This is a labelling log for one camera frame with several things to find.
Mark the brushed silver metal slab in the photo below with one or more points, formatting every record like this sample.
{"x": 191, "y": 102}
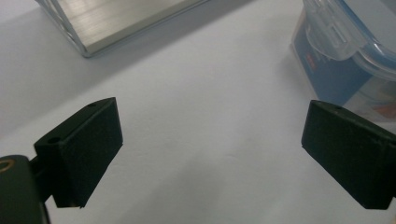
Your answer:
{"x": 118, "y": 21}

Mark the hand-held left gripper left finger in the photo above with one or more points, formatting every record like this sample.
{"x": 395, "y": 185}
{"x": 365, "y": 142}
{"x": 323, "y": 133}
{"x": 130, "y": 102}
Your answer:
{"x": 84, "y": 149}

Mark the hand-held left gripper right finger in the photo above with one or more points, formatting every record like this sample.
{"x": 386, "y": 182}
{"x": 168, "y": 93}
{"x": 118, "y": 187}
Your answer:
{"x": 348, "y": 149}

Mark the light grey table mat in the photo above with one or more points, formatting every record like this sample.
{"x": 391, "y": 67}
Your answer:
{"x": 202, "y": 124}

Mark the clear plastic container blue lid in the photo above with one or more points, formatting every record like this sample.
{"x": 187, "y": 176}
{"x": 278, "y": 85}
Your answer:
{"x": 330, "y": 77}

